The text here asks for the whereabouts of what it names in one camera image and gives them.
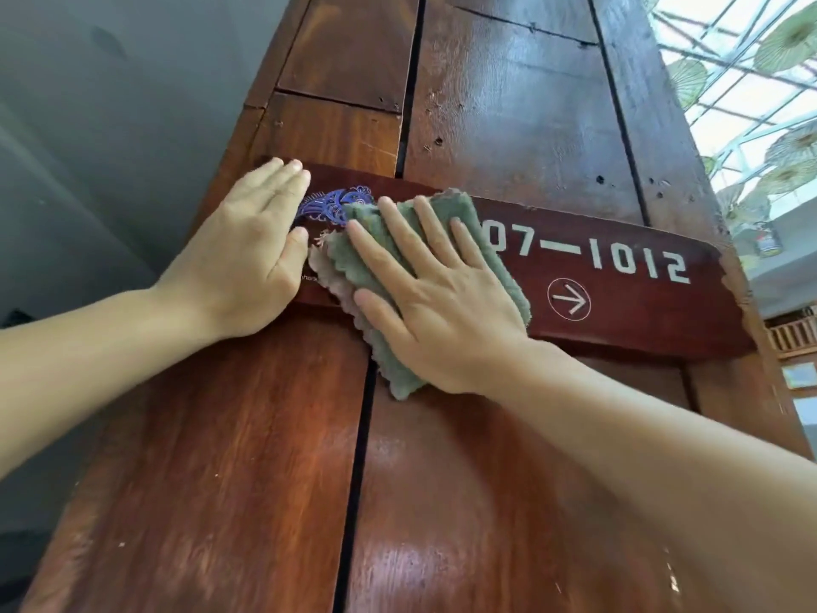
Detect small hanging lantern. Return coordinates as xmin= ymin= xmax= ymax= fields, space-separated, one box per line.
xmin=753 ymin=223 xmax=783 ymax=259

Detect dark red wooden direction sign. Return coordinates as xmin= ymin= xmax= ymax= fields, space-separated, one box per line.
xmin=255 ymin=157 xmax=758 ymax=362

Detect person's right hand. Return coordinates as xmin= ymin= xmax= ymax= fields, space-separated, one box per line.
xmin=345 ymin=196 xmax=545 ymax=398

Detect person's left forearm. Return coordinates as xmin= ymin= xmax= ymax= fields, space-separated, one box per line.
xmin=0 ymin=282 xmax=214 ymax=481

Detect brown wooden plank pillar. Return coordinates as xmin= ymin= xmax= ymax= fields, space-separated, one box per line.
xmin=19 ymin=0 xmax=815 ymax=613

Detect person's right forearm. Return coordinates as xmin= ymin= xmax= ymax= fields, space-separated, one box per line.
xmin=504 ymin=338 xmax=817 ymax=613

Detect hanging green paper parasols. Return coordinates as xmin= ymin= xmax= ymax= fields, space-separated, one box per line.
xmin=641 ymin=0 xmax=817 ymax=228

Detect person's left hand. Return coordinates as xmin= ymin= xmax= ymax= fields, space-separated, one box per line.
xmin=153 ymin=157 xmax=312 ymax=343

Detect green microfibre cleaning cloth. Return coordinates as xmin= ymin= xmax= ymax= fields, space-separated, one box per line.
xmin=308 ymin=188 xmax=532 ymax=401

